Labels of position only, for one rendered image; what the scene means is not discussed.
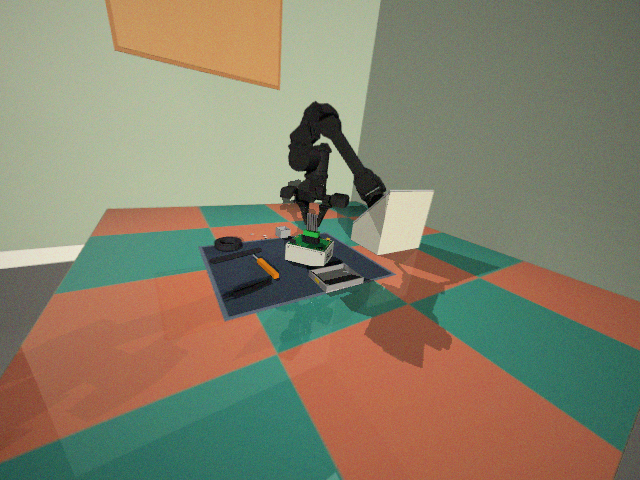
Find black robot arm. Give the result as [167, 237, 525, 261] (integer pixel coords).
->
[288, 101, 386, 208]

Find dark blue work mat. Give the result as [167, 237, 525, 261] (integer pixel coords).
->
[198, 232, 396, 321]

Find green power plug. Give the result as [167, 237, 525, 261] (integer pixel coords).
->
[303, 213, 320, 238]

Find green circuit board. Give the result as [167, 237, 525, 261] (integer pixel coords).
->
[288, 234, 332, 251]

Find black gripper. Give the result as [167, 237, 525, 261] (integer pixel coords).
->
[280, 170, 349, 227]

